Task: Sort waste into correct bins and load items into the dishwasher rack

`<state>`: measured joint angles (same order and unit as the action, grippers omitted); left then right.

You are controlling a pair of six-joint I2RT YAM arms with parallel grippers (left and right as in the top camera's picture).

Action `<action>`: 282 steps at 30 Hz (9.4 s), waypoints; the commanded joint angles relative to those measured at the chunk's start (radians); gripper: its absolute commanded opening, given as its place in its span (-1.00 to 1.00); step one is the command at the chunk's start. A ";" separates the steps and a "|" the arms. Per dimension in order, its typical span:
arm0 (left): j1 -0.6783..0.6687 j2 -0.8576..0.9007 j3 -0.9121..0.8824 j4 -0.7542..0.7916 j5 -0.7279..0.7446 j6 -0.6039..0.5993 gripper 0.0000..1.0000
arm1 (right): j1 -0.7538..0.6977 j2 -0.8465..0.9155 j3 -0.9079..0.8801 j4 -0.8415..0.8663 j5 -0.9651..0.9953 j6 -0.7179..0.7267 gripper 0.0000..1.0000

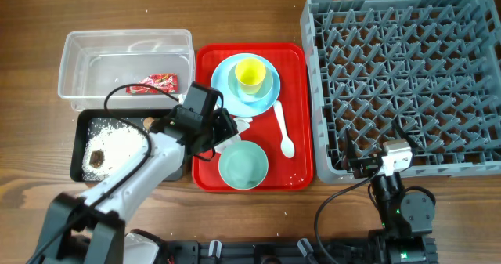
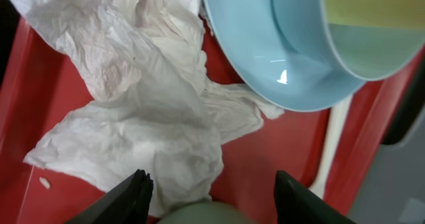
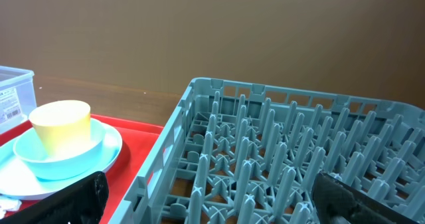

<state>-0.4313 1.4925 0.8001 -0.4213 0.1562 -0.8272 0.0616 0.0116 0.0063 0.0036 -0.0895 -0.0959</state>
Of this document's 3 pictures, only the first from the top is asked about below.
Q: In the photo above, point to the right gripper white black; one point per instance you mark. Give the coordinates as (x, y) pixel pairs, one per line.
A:
(365, 167)

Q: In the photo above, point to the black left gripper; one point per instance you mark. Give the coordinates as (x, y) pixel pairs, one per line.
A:
(227, 127)

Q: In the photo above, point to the mint green bowl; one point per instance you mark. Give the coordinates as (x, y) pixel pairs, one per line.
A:
(243, 165)

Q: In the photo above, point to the red snack wrapper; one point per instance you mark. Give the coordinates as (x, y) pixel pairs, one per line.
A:
(166, 82)

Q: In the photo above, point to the white paper napkin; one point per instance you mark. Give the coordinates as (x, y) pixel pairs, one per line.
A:
(241, 126)

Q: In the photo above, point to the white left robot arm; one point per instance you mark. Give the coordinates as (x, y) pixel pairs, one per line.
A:
(90, 228)

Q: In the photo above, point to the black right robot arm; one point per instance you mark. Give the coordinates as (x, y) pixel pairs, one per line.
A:
(406, 213)

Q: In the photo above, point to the grey dishwasher rack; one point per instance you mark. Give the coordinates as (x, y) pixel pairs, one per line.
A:
(431, 67)

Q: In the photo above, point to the black plastic bin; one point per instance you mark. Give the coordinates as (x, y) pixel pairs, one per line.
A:
(90, 123)

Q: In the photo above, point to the small light blue bowl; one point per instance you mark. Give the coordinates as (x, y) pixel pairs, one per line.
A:
(238, 93)

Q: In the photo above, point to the light blue plate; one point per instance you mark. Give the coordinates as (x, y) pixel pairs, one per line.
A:
(234, 106)

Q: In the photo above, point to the white rice pile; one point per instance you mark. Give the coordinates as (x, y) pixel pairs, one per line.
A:
(118, 146)

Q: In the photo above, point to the yellow plastic cup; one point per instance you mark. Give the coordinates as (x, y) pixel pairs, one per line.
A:
(250, 74)

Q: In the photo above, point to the white plastic spoon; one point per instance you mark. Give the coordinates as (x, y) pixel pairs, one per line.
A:
(286, 145)

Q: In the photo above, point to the dark brown food chunk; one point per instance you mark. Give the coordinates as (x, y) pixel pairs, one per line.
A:
(96, 159)

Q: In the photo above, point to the red plastic tray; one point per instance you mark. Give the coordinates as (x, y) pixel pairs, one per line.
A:
(288, 59)

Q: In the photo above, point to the clear plastic bin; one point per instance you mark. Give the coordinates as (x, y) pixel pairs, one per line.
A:
(93, 63)

